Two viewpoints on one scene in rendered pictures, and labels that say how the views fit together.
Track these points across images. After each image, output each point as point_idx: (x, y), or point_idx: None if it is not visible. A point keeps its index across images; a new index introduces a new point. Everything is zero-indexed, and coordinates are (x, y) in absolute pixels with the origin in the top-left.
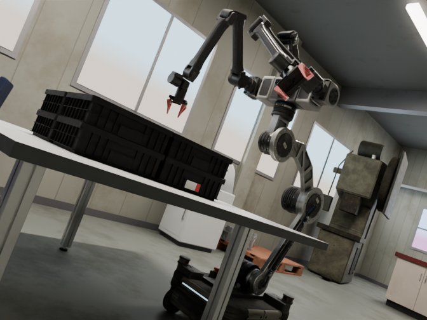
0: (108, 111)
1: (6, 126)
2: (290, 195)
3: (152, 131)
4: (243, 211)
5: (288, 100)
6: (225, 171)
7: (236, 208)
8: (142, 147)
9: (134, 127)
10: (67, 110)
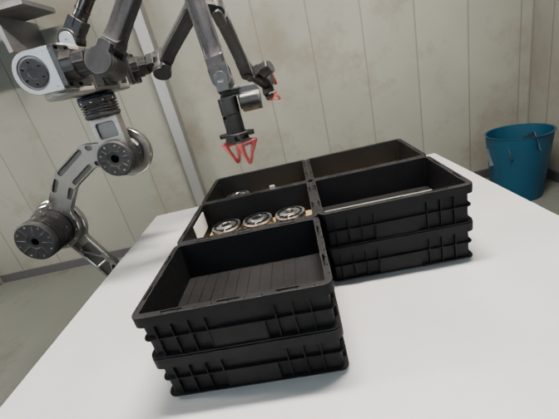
0: (382, 150)
1: (483, 213)
2: (61, 228)
3: (332, 161)
4: (165, 246)
5: (115, 88)
6: (225, 192)
7: (173, 246)
8: None
9: (352, 160)
10: None
